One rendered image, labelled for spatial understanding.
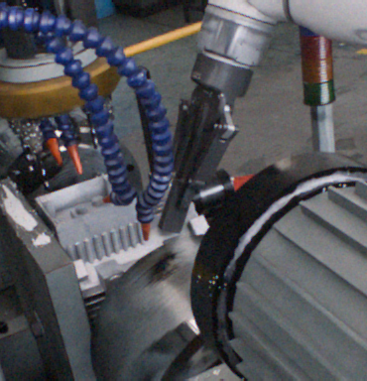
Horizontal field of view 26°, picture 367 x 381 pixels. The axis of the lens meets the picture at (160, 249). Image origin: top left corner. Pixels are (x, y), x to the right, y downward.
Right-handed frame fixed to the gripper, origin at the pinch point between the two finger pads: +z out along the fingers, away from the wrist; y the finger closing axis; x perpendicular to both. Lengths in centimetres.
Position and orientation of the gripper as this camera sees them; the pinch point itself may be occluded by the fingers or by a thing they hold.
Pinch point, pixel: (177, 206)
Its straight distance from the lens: 107.8
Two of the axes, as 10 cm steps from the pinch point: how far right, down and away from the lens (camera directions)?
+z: -3.1, 9.0, 3.0
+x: 8.6, 1.3, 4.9
